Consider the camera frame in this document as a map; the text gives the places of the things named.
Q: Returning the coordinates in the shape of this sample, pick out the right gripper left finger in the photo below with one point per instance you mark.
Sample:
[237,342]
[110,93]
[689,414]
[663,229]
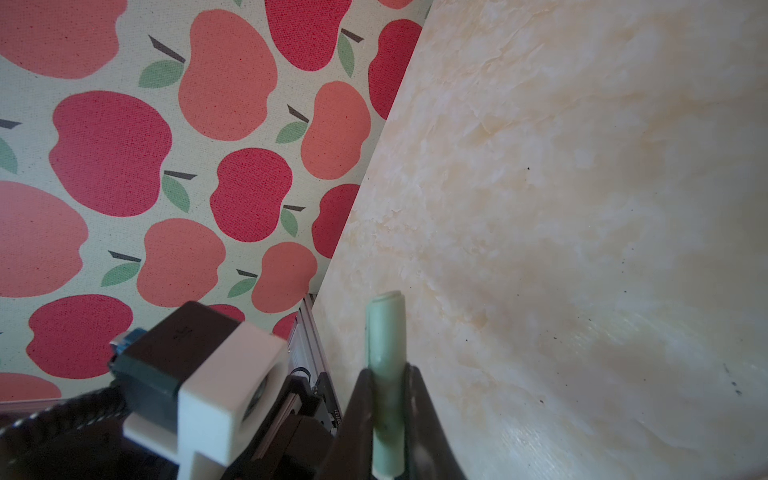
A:
[350,454]

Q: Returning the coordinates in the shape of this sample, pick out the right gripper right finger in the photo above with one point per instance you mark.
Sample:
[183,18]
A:
[427,452]

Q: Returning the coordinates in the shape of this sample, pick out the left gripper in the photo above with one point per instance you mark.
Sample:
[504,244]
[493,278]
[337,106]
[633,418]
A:
[296,434]

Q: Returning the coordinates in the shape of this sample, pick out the yellow green pen cap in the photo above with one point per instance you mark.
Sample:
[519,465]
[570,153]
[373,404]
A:
[386,354]

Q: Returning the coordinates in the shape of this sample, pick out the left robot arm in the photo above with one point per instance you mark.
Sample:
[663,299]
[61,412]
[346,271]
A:
[82,438]

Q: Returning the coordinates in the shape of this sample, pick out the aluminium front rail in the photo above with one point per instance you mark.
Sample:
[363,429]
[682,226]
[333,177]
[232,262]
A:
[307,359]

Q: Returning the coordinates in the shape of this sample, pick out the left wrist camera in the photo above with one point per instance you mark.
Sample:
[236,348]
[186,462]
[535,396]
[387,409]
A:
[198,386]

